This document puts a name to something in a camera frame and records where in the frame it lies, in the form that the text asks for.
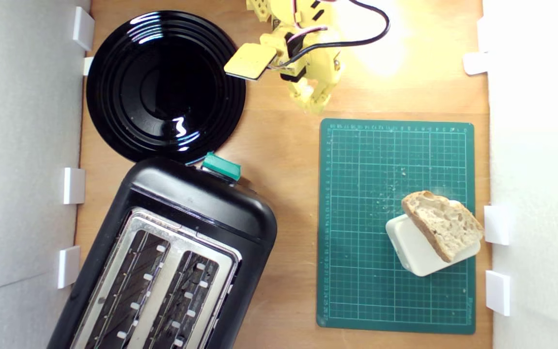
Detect yellow wrist camera box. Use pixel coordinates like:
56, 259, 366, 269
223, 43, 278, 81

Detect green toaster lever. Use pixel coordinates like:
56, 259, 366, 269
201, 151, 242, 182

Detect black two-slot toaster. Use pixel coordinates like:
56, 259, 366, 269
46, 156, 278, 349

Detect brown bread slice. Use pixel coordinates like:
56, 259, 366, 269
401, 190, 484, 263

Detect black round plate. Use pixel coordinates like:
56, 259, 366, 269
86, 10, 247, 163

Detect green cutting mat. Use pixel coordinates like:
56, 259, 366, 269
316, 118, 477, 335

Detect white rounded block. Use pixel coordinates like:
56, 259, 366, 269
386, 200, 481, 278

